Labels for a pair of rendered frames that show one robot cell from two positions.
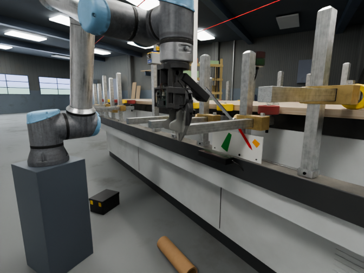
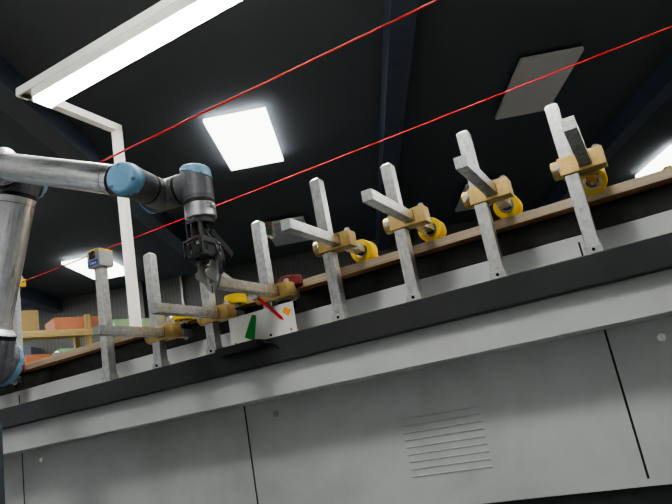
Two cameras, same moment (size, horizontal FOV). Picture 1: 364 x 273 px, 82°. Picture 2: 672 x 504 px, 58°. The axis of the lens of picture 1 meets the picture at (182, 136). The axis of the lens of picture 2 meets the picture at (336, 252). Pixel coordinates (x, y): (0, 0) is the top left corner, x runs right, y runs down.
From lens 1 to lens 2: 126 cm
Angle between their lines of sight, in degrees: 39
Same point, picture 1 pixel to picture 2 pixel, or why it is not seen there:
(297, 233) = (362, 432)
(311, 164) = (341, 306)
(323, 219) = (366, 356)
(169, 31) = (197, 192)
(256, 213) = (310, 443)
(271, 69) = not seen: hidden behind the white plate
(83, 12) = (117, 177)
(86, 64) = (20, 256)
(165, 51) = (194, 207)
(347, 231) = (384, 354)
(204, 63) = not seen: hidden behind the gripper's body
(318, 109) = (331, 255)
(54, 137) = not seen: outside the picture
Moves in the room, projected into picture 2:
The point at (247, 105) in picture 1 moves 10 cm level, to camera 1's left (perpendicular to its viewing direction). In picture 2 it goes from (267, 275) to (238, 277)
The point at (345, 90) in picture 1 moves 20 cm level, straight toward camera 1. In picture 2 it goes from (344, 234) to (332, 216)
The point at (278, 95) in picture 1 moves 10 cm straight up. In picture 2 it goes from (294, 224) to (288, 191)
